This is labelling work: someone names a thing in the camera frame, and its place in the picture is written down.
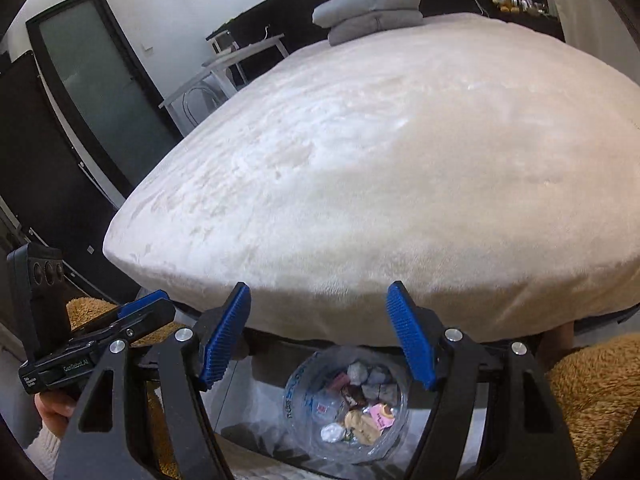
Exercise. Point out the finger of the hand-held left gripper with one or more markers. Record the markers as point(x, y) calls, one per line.
point(142, 304)
point(150, 317)

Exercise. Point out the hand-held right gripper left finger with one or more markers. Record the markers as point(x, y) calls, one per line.
point(225, 340)

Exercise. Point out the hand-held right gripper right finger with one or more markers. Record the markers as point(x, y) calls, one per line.
point(410, 340)

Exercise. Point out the white plastic bundle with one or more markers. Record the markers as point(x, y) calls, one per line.
point(359, 372)
point(331, 432)

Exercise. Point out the maroon packet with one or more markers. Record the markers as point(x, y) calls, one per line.
point(354, 395)

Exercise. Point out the clear plastic bag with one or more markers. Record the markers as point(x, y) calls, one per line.
point(305, 395)

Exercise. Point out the brown paper bag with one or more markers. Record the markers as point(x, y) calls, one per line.
point(360, 425)

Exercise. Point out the person's left forearm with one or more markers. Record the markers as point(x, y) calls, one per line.
point(42, 452)

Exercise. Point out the person's left hand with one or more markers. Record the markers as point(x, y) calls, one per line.
point(52, 405)

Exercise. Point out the person's left fuzzy brown leg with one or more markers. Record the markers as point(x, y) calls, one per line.
point(85, 312)

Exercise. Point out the person's fuzzy brown leg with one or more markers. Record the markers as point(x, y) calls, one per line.
point(85, 312)
point(600, 395)

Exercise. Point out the black wardrobe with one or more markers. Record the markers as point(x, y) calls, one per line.
point(50, 185)

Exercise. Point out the bed with beige blanket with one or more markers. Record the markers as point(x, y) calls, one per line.
point(375, 160)

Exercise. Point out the person's right fuzzy brown leg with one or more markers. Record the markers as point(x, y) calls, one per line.
point(600, 395)

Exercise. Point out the grey chair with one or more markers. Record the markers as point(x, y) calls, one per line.
point(192, 95)

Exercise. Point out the dark door with frosted glass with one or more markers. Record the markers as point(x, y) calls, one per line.
point(100, 85)

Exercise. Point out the white desk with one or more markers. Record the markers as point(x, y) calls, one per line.
point(260, 44)

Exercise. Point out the black headboard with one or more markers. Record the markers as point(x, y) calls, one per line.
point(280, 15)

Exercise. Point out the folded grey duvet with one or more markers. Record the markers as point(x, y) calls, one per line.
point(370, 0)

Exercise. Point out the group of small bottles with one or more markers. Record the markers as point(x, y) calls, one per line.
point(532, 6)

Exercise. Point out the cream curtain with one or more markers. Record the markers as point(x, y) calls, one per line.
point(590, 25)

